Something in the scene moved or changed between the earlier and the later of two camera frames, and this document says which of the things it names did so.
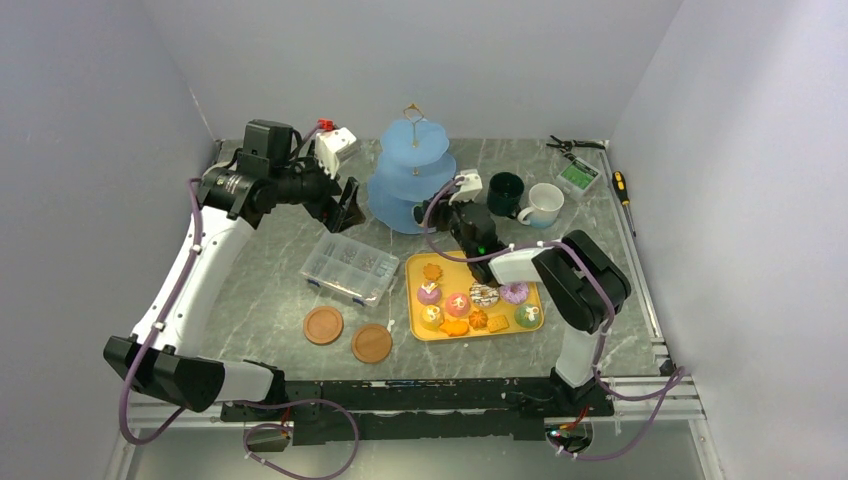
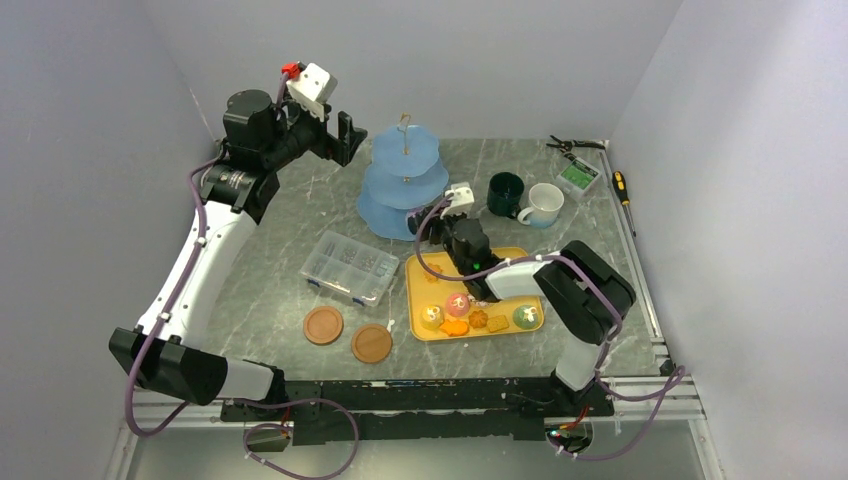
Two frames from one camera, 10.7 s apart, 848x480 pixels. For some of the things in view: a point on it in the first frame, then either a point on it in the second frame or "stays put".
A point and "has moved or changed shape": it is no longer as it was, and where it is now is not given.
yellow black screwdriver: [619, 183] stays put
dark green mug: [505, 193] stays put
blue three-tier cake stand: [413, 169] has moved or changed shape
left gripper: [337, 216] -> [339, 149]
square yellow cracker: [497, 323] stays put
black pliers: [567, 145] stays put
